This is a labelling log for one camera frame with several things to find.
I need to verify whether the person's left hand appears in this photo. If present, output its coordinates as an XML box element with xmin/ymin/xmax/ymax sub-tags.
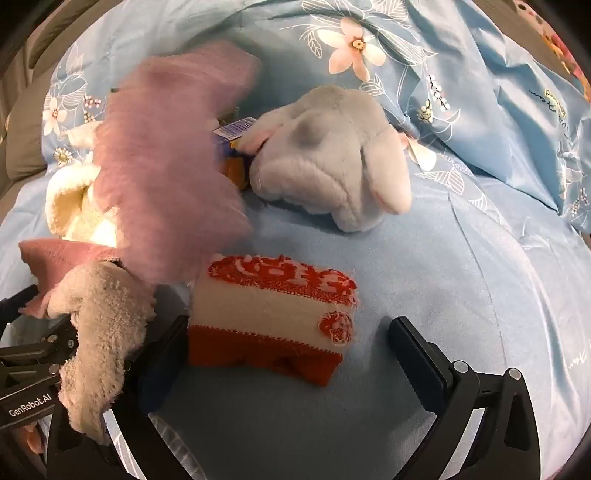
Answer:
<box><xmin>14</xmin><ymin>422</ymin><xmax>49</xmax><ymax>462</ymax></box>

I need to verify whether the blue floral bed sheet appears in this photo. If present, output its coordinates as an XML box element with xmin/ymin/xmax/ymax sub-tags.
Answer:
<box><xmin>0</xmin><ymin>41</ymin><xmax>591</xmax><ymax>480</ymax></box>

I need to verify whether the blue tissue pack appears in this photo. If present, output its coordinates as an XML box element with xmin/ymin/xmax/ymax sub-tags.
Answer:
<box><xmin>211</xmin><ymin>116</ymin><xmax>259</xmax><ymax>192</ymax></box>

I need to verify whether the cream white fluffy cloth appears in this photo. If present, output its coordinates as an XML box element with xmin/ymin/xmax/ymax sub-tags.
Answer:
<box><xmin>44</xmin><ymin>120</ymin><xmax>121</xmax><ymax>252</ymax></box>

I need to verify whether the blue floral duvet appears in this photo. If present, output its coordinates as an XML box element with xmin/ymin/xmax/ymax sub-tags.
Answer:
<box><xmin>240</xmin><ymin>0</ymin><xmax>591</xmax><ymax>236</ymax></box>

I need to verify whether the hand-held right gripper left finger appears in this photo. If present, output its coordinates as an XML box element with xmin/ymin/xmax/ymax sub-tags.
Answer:
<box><xmin>46</xmin><ymin>314</ymin><xmax>208</xmax><ymax>480</ymax></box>

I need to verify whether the pink fuzzy cloth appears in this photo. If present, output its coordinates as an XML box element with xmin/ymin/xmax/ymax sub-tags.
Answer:
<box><xmin>92</xmin><ymin>39</ymin><xmax>264</xmax><ymax>284</ymax></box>

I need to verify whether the grey white plush bunny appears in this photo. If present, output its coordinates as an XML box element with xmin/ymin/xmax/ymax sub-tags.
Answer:
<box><xmin>238</xmin><ymin>85</ymin><xmax>414</xmax><ymax>232</ymax></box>

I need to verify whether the beige terry towel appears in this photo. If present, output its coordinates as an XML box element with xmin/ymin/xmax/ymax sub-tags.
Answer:
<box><xmin>46</xmin><ymin>261</ymin><xmax>158</xmax><ymax>446</ymax></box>

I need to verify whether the red white knitted towel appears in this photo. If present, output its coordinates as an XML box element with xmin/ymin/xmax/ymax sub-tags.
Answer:
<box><xmin>187</xmin><ymin>253</ymin><xmax>360</xmax><ymax>386</ymax></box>

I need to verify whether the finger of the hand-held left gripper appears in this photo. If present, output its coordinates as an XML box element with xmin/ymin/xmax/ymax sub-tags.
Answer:
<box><xmin>0</xmin><ymin>319</ymin><xmax>79</xmax><ymax>371</ymax></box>
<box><xmin>0</xmin><ymin>285</ymin><xmax>40</xmax><ymax>325</ymax></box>

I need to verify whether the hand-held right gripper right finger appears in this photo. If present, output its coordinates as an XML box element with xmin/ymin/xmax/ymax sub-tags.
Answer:
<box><xmin>388</xmin><ymin>316</ymin><xmax>542</xmax><ymax>480</ymax></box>

